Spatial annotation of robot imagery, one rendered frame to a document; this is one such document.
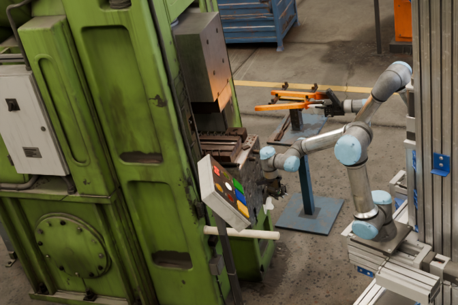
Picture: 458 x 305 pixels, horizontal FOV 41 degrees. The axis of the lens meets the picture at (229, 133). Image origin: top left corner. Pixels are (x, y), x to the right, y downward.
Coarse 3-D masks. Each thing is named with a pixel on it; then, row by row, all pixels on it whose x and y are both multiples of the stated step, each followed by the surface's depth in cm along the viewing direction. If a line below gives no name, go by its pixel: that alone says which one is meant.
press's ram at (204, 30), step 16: (192, 16) 337; (208, 16) 332; (176, 32) 321; (192, 32) 316; (208, 32) 323; (192, 48) 319; (208, 48) 324; (224, 48) 345; (192, 64) 324; (208, 64) 324; (224, 64) 345; (192, 80) 330; (208, 80) 327; (224, 80) 346; (192, 96) 335; (208, 96) 332
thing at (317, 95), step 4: (272, 92) 407; (276, 92) 406; (280, 92) 405; (284, 92) 404; (288, 92) 403; (292, 92) 402; (296, 92) 401; (300, 92) 400; (304, 92) 399; (316, 92) 395; (320, 92) 393; (292, 96) 401; (296, 96) 400; (300, 96) 399; (304, 96) 397; (312, 96) 394; (316, 96) 394; (320, 96) 392; (324, 96) 391
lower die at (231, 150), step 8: (200, 136) 379; (208, 136) 377; (216, 136) 376; (224, 136) 374; (232, 136) 372; (200, 144) 371; (208, 144) 369; (216, 144) 367; (224, 144) 365; (232, 144) 363; (240, 144) 372; (208, 152) 364; (216, 152) 362; (224, 152) 360; (232, 152) 360; (216, 160) 361; (224, 160) 359; (232, 160) 360
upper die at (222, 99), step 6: (228, 84) 352; (222, 90) 344; (228, 90) 352; (222, 96) 344; (228, 96) 352; (192, 102) 344; (198, 102) 343; (204, 102) 341; (210, 102) 340; (216, 102) 339; (222, 102) 344; (192, 108) 346; (198, 108) 345; (204, 108) 344; (210, 108) 342; (216, 108) 341; (222, 108) 344
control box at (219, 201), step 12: (204, 168) 312; (204, 180) 304; (216, 180) 303; (228, 180) 318; (204, 192) 296; (216, 192) 292; (228, 192) 306; (240, 192) 321; (216, 204) 295; (228, 204) 296; (228, 216) 300; (240, 216) 300; (240, 228) 304
